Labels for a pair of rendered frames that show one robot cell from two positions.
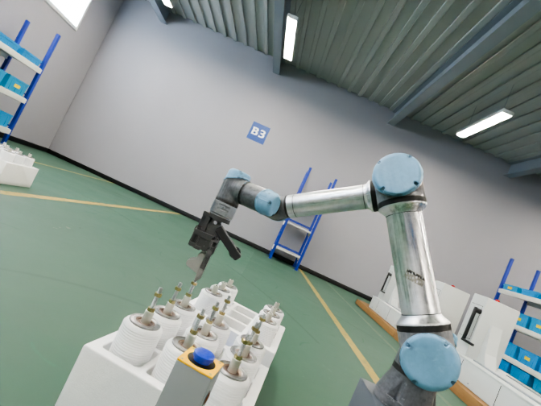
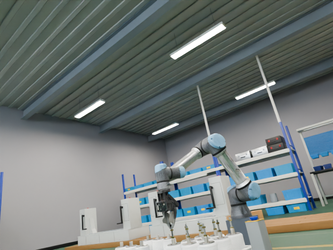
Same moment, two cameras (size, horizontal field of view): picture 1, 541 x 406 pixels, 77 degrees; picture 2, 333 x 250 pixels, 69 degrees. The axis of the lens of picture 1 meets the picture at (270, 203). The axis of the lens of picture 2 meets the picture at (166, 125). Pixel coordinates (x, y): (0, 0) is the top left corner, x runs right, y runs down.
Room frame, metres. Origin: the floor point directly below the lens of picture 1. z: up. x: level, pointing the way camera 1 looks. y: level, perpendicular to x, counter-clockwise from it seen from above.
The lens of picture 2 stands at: (0.17, 1.29, 0.42)
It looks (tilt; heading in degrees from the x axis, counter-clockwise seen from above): 20 degrees up; 304
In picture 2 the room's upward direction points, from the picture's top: 10 degrees counter-clockwise
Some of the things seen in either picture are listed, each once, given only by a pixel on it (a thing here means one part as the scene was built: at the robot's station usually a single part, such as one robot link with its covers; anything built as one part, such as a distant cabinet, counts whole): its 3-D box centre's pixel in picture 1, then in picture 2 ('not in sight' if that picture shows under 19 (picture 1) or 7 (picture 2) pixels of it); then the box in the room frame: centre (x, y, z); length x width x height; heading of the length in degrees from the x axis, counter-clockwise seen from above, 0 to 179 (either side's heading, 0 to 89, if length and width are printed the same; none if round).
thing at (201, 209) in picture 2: not in sight; (207, 208); (3.51, -4.88, 0.36); 0.50 x 0.38 x 0.21; 89
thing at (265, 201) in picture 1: (262, 200); (174, 173); (1.03, 0.03, 0.64); 0.11 x 0.11 x 0.08; 64
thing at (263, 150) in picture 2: not in sight; (261, 152); (1.69, -4.81, 1.42); 0.42 x 0.37 x 0.20; 92
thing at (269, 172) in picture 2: not in sight; (267, 174); (1.71, -4.85, 0.90); 0.50 x 0.38 x 0.21; 87
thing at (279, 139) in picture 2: not in sight; (275, 141); (1.30, -4.80, 1.57); 0.42 x 0.34 x 0.17; 88
